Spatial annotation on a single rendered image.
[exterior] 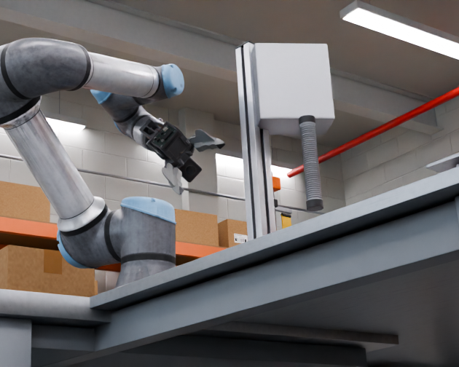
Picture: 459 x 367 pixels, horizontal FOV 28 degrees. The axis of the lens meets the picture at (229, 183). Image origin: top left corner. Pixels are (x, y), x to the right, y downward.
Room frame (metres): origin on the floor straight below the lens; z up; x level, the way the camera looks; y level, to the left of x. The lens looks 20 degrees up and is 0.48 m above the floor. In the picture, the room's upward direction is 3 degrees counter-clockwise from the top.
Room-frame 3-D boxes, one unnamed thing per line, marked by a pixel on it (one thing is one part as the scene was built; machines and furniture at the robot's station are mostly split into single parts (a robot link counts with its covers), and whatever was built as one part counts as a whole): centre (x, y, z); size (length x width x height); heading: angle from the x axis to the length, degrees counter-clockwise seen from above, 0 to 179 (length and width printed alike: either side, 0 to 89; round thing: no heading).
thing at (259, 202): (1.91, -0.06, 1.17); 0.04 x 0.04 x 0.67; 43
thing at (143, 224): (1.88, 0.19, 1.06); 0.13 x 0.12 x 0.14; 61
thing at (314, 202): (1.85, -0.18, 1.18); 0.04 x 0.04 x 0.21
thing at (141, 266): (1.88, 0.18, 0.94); 0.15 x 0.15 x 0.10
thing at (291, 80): (1.90, -0.15, 1.38); 0.17 x 0.10 x 0.19; 98
